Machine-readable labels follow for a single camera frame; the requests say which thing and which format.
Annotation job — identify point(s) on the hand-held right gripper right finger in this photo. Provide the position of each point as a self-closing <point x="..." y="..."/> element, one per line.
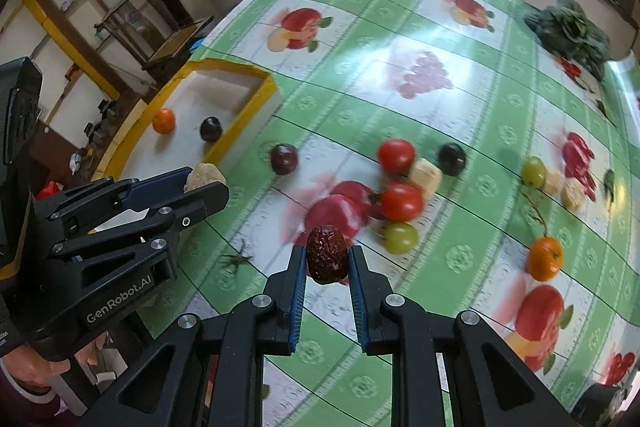
<point x="358" y="307"/>

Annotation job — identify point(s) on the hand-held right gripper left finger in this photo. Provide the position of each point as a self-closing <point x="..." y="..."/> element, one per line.
<point x="295" y="302"/>

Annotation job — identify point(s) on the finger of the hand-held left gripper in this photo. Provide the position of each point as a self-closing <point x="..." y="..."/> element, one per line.
<point x="200" y="204"/>
<point x="160" y="186"/>

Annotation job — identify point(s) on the cream bumpy food chunk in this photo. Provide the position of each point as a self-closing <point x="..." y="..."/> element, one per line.
<point x="573" y="196"/>
<point x="427" y="177"/>
<point x="553" y="182"/>
<point x="202" y="174"/>

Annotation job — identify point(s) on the red dried date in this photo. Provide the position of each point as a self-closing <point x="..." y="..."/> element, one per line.
<point x="325" y="257"/>

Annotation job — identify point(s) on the green and orange fruit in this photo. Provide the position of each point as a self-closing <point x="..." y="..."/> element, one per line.
<point x="400" y="238"/>

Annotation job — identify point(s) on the dark purple plum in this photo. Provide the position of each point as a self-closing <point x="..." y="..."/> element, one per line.
<point x="284" y="159"/>
<point x="210" y="129"/>

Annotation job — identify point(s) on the white foam tray yellow rim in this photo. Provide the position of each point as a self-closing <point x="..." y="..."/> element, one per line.
<point x="200" y="97"/>

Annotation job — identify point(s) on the red tomato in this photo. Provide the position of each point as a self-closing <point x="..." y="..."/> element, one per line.
<point x="401" y="202"/>
<point x="396" y="156"/>

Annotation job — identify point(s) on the small orange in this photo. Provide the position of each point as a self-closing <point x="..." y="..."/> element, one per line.
<point x="164" y="121"/>
<point x="545" y="258"/>

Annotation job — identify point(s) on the person's left hand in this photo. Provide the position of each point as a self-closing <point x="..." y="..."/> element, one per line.
<point x="25" y="369"/>

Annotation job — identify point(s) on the red object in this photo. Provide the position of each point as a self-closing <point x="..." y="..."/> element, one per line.
<point x="47" y="190"/>

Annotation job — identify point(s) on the green tomato calyx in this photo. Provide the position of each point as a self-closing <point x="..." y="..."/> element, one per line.
<point x="237" y="257"/>

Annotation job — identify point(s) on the dark wooden stand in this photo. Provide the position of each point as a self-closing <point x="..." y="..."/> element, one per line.
<point x="155" y="37"/>

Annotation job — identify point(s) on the black grape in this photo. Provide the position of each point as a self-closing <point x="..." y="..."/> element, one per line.
<point x="451" y="159"/>

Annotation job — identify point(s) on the green printed tablecloth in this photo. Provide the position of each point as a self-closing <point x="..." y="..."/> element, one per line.
<point x="350" y="107"/>

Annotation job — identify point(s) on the brown grape twig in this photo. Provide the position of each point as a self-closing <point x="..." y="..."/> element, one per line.
<point x="535" y="212"/>

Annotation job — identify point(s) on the green grape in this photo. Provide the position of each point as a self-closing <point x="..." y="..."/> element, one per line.
<point x="533" y="171"/>

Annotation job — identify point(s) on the black object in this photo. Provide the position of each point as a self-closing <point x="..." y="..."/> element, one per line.
<point x="605" y="404"/>

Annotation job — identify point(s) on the dark green loose leaf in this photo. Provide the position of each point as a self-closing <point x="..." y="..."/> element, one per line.
<point x="608" y="184"/>

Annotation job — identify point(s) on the dark leafy green vegetable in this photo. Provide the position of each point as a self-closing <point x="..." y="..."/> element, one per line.
<point x="570" y="32"/>

